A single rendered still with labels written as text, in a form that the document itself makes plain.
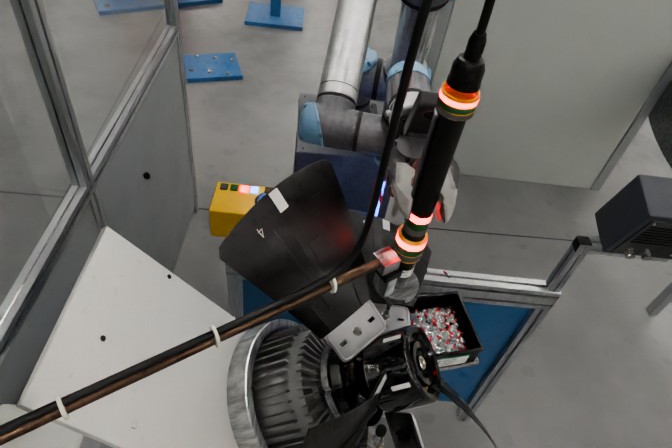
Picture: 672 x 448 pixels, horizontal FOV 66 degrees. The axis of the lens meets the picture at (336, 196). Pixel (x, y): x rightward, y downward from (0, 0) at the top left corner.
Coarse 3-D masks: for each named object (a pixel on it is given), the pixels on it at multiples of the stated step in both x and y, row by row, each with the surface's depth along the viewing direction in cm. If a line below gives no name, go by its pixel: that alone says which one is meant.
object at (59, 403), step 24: (432, 0) 44; (480, 24) 51; (408, 48) 48; (408, 72) 49; (384, 168) 58; (360, 240) 66; (312, 288) 67; (336, 288) 69; (264, 312) 64; (216, 336) 60; (144, 360) 58; (96, 384) 55; (48, 408) 53; (0, 432) 51
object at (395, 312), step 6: (378, 306) 91; (384, 306) 91; (396, 306) 91; (402, 306) 91; (390, 312) 90; (396, 312) 90; (402, 312) 90; (408, 312) 90; (390, 318) 89; (396, 318) 89; (402, 318) 89; (408, 318) 89; (390, 324) 88; (396, 324) 88; (402, 324) 88; (408, 324) 88; (384, 330) 87
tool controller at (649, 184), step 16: (640, 176) 115; (656, 176) 115; (624, 192) 119; (640, 192) 114; (656, 192) 113; (608, 208) 125; (624, 208) 119; (640, 208) 113; (656, 208) 111; (608, 224) 124; (624, 224) 118; (640, 224) 113; (656, 224) 112; (608, 240) 124; (624, 240) 120; (640, 240) 118; (656, 240) 118; (656, 256) 125
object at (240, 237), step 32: (320, 160) 77; (288, 192) 73; (320, 192) 76; (256, 224) 69; (288, 224) 72; (320, 224) 75; (352, 224) 78; (224, 256) 67; (256, 256) 70; (288, 256) 72; (320, 256) 75; (288, 288) 73; (352, 288) 77; (320, 320) 76
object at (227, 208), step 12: (216, 192) 121; (228, 192) 122; (240, 192) 122; (216, 204) 119; (228, 204) 119; (240, 204) 120; (252, 204) 120; (216, 216) 118; (228, 216) 118; (240, 216) 118; (216, 228) 121; (228, 228) 121
